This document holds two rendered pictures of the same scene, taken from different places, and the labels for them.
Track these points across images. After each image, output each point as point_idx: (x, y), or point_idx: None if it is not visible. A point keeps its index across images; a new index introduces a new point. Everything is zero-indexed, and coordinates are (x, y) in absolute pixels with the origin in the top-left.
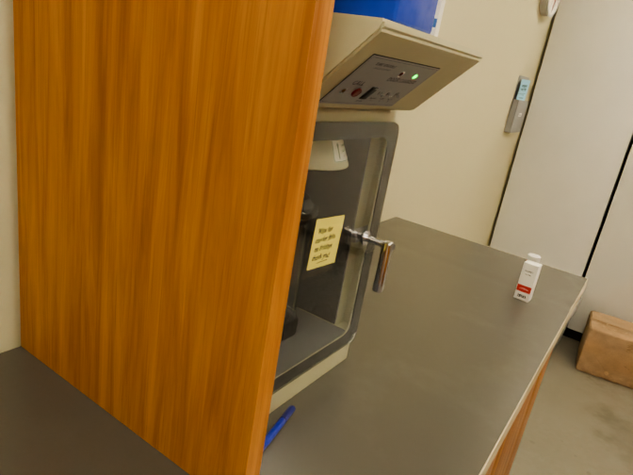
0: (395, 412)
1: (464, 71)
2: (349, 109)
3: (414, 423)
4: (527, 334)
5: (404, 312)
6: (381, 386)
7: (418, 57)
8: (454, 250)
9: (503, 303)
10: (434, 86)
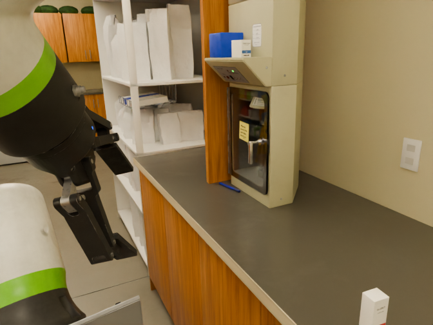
0: (228, 208)
1: (247, 66)
2: (249, 84)
3: (219, 210)
4: (285, 287)
5: (321, 239)
6: (245, 210)
7: (221, 64)
8: None
9: (348, 307)
10: (249, 74)
